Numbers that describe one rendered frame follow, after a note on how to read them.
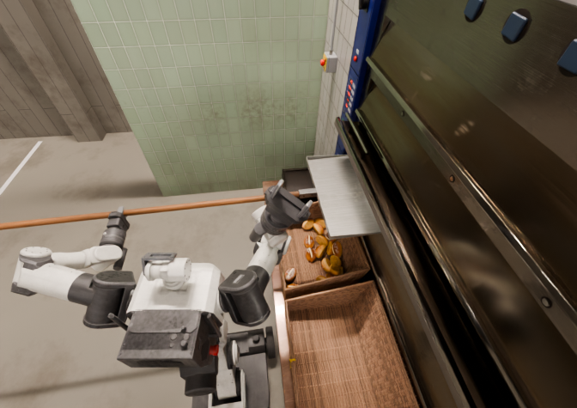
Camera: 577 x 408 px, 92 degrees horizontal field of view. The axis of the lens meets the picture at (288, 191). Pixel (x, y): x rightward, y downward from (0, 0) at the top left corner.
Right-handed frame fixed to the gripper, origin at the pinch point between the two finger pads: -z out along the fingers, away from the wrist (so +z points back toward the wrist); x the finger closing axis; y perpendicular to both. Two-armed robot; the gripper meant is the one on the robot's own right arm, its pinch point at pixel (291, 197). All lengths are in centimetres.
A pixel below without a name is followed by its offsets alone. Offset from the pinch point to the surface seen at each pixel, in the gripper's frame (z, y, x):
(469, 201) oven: -4, 30, -41
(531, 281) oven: -12, 11, -53
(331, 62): 57, 130, 30
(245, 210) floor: 210, 72, 30
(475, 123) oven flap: -16, 42, -28
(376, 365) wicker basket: 82, -3, -82
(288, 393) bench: 98, -35, -55
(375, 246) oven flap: 65, 42, -50
